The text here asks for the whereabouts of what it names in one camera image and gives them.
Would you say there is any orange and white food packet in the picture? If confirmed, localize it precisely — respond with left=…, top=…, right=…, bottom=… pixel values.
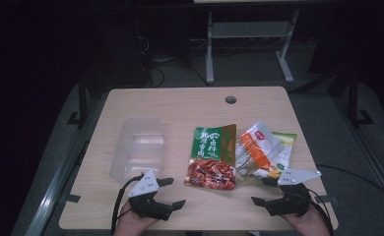
left=234, top=120, right=287, bottom=178

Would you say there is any tangle of background cables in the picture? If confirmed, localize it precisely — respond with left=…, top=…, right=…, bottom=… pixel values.
left=135, top=32, right=212, bottom=89

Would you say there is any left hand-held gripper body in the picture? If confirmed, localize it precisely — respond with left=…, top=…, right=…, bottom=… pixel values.
left=128, top=169, right=175, bottom=221

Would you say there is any silver metal rail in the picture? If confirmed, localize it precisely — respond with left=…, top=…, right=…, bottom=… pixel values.
left=25, top=97, right=110, bottom=236

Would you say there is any green and white food packet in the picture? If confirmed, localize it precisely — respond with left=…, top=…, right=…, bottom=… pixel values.
left=255, top=131, right=298, bottom=180

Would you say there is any clear plastic container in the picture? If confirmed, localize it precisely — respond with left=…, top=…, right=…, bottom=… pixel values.
left=108, top=117, right=166, bottom=185

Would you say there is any person's right hand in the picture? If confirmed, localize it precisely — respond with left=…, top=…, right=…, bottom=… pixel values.
left=282, top=205, right=332, bottom=236

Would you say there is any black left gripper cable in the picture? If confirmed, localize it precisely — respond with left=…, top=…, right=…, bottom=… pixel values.
left=110, top=174, right=145, bottom=236

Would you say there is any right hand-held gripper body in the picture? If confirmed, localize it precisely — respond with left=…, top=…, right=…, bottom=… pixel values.
left=265, top=168, right=322, bottom=218

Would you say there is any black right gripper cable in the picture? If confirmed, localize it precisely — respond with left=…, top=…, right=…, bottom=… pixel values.
left=306, top=188, right=334, bottom=236

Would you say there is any black metal stand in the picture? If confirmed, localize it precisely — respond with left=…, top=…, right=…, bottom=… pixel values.
left=66, top=74, right=90, bottom=129
left=343, top=68, right=375, bottom=129

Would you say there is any black floor cable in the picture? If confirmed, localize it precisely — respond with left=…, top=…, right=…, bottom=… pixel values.
left=316, top=163, right=384, bottom=208

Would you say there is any white metal table frame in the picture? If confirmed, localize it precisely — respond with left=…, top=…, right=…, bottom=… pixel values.
left=193, top=0, right=312, bottom=86

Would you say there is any green and red food packet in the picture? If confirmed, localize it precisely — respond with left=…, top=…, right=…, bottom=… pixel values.
left=183, top=123, right=238, bottom=192

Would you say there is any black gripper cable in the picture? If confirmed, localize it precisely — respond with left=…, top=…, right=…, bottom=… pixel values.
left=306, top=188, right=334, bottom=236
left=110, top=174, right=145, bottom=236

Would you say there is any person's left hand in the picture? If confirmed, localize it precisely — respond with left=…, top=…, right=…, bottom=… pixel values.
left=114, top=201, right=159, bottom=236

